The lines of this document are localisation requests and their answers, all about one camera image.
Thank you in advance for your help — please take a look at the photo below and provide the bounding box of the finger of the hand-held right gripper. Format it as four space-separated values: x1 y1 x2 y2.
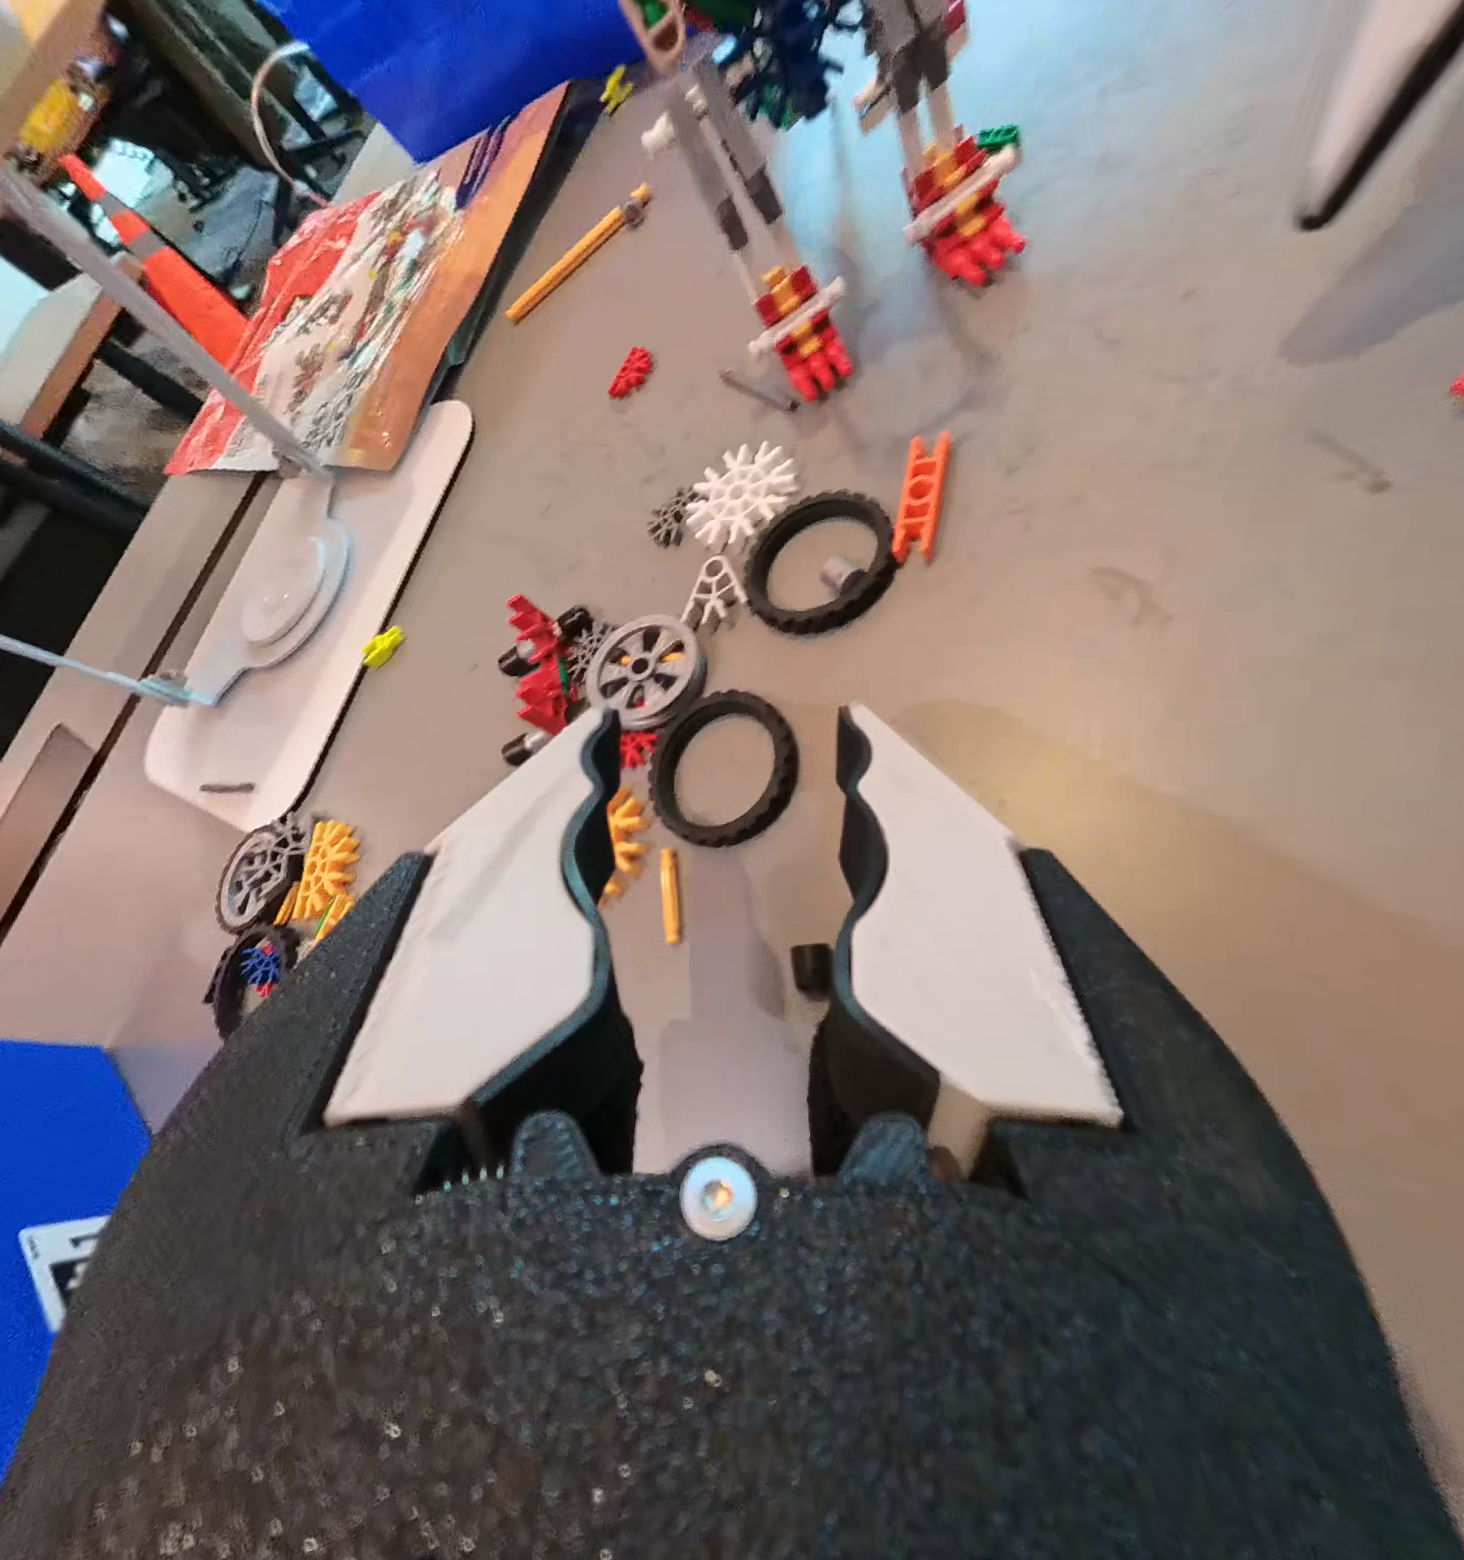
1298 0 1464 233

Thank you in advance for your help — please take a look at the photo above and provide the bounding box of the orange snowflake connector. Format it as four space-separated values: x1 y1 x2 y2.
281 818 362 929
599 794 654 904

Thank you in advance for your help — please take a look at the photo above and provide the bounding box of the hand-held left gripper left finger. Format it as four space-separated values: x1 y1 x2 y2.
320 708 627 1135

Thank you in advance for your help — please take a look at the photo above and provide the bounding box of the multicolour toy model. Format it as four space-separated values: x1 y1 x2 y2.
622 0 977 271

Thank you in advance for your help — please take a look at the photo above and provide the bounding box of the orange ladder connector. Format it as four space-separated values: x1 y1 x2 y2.
891 433 957 568

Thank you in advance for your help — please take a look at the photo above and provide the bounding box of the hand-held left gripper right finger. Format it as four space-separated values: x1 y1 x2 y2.
810 703 1127 1140

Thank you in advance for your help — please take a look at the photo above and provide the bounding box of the orange rod grey end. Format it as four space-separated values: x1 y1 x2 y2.
502 186 654 326

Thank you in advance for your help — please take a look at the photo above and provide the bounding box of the tire with colourful hub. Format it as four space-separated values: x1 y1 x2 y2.
209 927 307 1039

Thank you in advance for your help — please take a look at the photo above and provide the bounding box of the blue bin with sticker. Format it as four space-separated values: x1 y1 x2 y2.
0 1037 153 1560

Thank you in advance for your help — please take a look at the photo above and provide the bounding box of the black tire grey hub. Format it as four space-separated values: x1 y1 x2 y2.
215 818 318 932

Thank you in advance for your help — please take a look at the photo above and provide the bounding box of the grey wheel hub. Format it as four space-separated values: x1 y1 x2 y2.
590 615 708 726

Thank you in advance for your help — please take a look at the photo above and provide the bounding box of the black rubber tire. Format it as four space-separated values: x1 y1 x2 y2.
646 691 801 850
742 492 899 639

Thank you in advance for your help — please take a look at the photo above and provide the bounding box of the white snowflake connector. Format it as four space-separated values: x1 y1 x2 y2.
683 443 798 553

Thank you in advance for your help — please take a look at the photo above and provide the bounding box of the blue plastic bin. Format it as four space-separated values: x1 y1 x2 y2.
258 0 659 161

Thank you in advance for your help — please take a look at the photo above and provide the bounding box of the printed toy packet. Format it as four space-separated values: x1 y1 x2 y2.
166 87 567 477

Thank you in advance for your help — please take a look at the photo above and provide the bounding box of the red yellow connector cluster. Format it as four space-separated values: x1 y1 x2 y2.
756 264 855 404
908 136 1026 289

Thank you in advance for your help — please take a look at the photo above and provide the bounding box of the red rod black cylinder assembly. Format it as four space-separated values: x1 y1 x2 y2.
501 593 599 762

